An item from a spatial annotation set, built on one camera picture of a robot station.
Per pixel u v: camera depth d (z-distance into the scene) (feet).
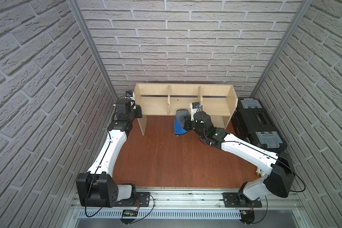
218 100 2.87
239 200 2.15
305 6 2.25
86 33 2.60
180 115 2.39
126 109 2.02
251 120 2.86
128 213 2.38
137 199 2.38
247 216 2.27
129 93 2.19
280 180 1.33
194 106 2.15
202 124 1.86
